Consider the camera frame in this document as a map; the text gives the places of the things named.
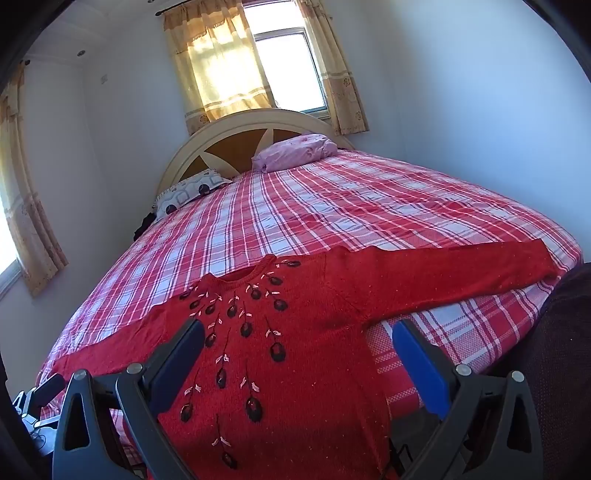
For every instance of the white patterned pillow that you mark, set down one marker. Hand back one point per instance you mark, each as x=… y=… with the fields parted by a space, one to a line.
x=189 y=194

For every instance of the dark curtain rod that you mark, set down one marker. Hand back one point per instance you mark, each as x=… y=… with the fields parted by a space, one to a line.
x=173 y=7

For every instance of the narrow yellow curtain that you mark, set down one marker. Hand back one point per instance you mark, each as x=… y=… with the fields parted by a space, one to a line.
x=341 y=83

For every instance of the ceiling light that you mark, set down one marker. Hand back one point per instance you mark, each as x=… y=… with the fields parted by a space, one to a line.
x=81 y=53

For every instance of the dark maroon cloth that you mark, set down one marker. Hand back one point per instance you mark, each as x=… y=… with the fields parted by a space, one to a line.
x=563 y=369

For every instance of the sliding window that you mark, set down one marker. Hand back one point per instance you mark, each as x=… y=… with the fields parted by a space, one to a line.
x=286 y=69

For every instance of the yellow side curtain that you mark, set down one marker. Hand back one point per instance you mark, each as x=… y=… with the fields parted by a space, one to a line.
x=32 y=221

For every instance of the side window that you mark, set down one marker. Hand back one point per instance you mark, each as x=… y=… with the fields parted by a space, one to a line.
x=7 y=240

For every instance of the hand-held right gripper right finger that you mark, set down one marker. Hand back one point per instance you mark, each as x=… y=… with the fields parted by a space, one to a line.
x=415 y=360

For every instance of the red knitted sweater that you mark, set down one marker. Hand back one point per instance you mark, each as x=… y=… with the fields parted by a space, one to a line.
x=300 y=369

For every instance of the cream wooden headboard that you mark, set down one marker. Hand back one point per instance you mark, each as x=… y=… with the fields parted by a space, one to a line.
x=221 y=134

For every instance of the wide yellow curtain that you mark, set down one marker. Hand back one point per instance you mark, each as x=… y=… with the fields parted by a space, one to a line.
x=217 y=69

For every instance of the pink pillow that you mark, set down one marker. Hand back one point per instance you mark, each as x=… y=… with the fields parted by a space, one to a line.
x=295 y=152

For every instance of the red plaid bed blanket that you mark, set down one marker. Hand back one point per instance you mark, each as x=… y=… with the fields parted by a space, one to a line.
x=323 y=207

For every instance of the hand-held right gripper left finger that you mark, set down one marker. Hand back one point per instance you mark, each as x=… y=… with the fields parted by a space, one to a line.
x=184 y=350

